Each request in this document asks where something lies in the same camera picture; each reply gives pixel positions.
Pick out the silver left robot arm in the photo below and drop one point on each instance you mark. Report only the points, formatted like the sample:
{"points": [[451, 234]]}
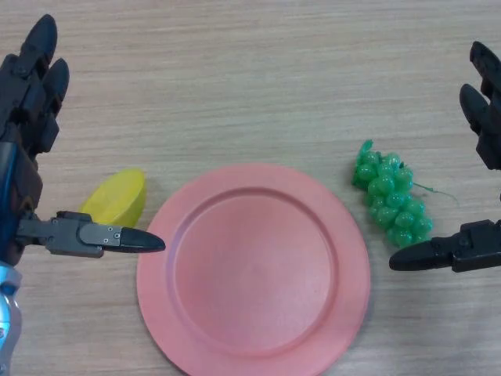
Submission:
{"points": [[8, 313]]}

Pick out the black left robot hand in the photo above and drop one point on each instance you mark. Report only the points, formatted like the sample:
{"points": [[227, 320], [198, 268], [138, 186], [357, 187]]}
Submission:
{"points": [[27, 98]]}

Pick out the pink round plate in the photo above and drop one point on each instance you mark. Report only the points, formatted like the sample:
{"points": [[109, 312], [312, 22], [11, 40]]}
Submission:
{"points": [[254, 274]]}

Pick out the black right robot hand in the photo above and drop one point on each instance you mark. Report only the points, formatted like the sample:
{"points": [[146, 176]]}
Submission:
{"points": [[477, 250]]}

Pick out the green grape bunch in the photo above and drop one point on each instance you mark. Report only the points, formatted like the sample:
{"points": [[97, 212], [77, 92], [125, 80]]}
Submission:
{"points": [[387, 196]]}

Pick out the yellow starfruit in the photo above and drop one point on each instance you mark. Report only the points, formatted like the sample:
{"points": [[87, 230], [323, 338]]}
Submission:
{"points": [[117, 192]]}

